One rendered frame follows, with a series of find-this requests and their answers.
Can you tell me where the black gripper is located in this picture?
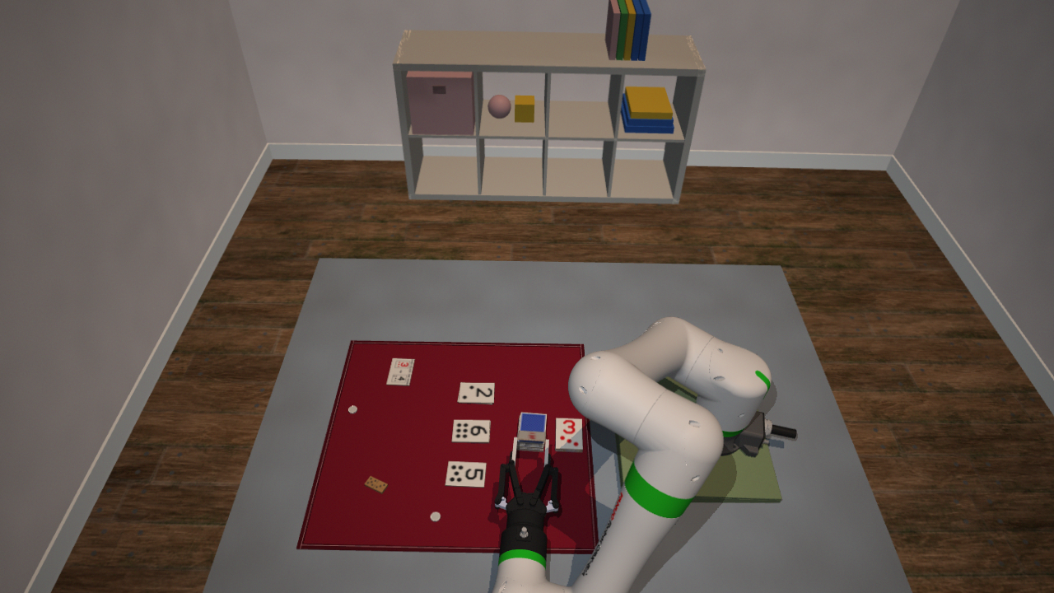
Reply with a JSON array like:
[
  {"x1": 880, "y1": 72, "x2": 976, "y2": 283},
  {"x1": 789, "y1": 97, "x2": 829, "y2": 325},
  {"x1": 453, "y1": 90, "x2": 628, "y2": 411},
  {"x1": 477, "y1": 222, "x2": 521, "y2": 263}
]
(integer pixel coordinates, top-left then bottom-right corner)
[{"x1": 495, "y1": 437, "x2": 559, "y2": 531}]

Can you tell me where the beige playing card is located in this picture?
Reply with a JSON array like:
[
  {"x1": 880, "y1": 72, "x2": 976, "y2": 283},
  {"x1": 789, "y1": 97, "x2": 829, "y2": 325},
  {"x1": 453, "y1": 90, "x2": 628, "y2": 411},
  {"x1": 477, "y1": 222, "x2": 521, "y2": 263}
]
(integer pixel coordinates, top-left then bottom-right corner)
[
  {"x1": 458, "y1": 382, "x2": 495, "y2": 404},
  {"x1": 452, "y1": 420, "x2": 490, "y2": 443},
  {"x1": 445, "y1": 461, "x2": 487, "y2": 488}
]

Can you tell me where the dark red card cloth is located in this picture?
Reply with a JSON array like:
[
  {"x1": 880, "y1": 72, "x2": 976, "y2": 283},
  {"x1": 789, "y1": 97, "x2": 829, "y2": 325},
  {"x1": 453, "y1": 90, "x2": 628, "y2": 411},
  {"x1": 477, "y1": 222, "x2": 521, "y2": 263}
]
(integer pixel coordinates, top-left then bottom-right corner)
[
  {"x1": 304, "y1": 343, "x2": 594, "y2": 549},
  {"x1": 296, "y1": 340, "x2": 599, "y2": 553}
]

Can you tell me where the brown domino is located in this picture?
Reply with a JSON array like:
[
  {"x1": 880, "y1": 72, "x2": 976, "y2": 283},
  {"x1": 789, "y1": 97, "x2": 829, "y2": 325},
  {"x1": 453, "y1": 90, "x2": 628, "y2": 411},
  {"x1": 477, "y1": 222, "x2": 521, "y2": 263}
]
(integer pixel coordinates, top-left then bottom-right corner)
[{"x1": 365, "y1": 476, "x2": 388, "y2": 494}]

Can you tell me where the red playing card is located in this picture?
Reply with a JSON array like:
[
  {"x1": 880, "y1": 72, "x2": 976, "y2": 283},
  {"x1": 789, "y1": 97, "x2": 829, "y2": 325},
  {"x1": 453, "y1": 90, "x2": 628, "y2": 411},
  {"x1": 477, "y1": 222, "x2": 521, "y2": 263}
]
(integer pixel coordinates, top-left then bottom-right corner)
[{"x1": 557, "y1": 418, "x2": 583, "y2": 451}]

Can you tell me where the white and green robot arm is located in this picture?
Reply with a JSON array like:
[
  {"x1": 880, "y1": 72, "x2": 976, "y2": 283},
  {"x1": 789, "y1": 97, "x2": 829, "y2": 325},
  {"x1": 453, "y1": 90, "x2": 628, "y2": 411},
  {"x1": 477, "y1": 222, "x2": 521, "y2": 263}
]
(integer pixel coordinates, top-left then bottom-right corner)
[{"x1": 492, "y1": 317, "x2": 797, "y2": 593}]

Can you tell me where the cream rules card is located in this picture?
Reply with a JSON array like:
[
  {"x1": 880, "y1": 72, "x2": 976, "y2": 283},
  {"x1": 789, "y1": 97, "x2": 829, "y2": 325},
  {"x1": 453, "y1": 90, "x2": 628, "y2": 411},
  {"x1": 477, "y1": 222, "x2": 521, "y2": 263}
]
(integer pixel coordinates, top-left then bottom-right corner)
[{"x1": 386, "y1": 358, "x2": 415, "y2": 386}]

